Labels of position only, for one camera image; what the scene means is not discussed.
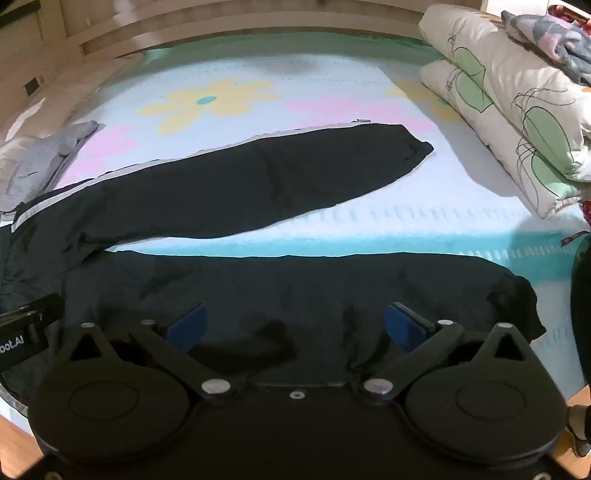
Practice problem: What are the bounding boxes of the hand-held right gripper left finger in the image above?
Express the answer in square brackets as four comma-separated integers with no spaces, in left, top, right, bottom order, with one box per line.
[68,302,235,399]

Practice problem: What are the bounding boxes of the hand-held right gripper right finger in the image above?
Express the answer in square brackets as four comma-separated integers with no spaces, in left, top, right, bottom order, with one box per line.
[359,302,533,399]

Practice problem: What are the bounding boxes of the black pants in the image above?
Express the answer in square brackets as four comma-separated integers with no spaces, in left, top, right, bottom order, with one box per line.
[0,123,548,407]

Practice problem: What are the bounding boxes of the grey garment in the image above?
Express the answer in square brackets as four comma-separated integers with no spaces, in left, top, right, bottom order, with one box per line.
[6,121,106,209]

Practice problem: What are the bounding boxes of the person's dark clothing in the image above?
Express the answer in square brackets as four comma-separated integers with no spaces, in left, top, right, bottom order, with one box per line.
[570,196,591,408]

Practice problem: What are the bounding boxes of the white pillow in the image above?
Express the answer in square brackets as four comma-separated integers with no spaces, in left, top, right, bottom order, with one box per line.
[0,95,63,197]

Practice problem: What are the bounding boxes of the person's shoe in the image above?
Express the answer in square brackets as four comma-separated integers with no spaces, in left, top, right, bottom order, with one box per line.
[565,405,591,459]

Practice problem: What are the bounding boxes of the floral bed sheet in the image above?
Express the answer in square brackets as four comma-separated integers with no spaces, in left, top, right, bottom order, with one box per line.
[0,38,591,418]

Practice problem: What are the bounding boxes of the wooden headboard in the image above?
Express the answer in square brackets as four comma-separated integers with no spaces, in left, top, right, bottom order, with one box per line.
[65,0,490,61]

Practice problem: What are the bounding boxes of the grey floral cloth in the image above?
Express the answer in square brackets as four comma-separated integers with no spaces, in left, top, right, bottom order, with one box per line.
[501,9,591,86]

